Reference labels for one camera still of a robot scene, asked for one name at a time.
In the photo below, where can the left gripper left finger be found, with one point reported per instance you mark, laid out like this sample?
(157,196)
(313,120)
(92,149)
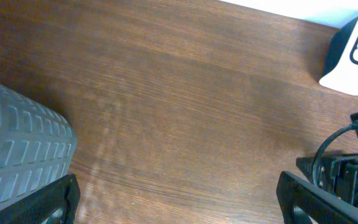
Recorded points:
(55,203)

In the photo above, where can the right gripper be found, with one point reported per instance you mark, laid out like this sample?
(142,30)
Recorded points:
(336,174)

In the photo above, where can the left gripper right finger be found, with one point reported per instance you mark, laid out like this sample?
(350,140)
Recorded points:
(303,202)

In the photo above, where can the grey plastic mesh basket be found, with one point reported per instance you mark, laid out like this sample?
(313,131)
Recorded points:
(36,146)

